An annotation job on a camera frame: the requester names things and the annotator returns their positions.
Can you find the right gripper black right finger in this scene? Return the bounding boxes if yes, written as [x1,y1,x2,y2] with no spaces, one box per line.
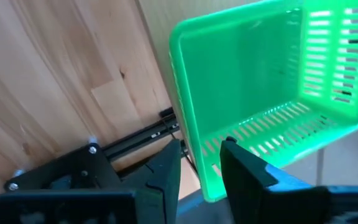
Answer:
[221,138,332,224]

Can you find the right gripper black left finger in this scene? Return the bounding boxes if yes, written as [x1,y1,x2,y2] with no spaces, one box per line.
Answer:
[121,139,181,224]

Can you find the green plastic slotted basket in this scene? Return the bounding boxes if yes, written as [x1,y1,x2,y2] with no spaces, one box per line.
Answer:
[168,0,358,203]

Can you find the black table edge rail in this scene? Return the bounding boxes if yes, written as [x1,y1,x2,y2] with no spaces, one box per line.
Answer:
[103,107,198,175]

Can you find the black metal bracket with screws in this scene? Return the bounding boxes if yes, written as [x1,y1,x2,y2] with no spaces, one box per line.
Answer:
[4,142,122,194]

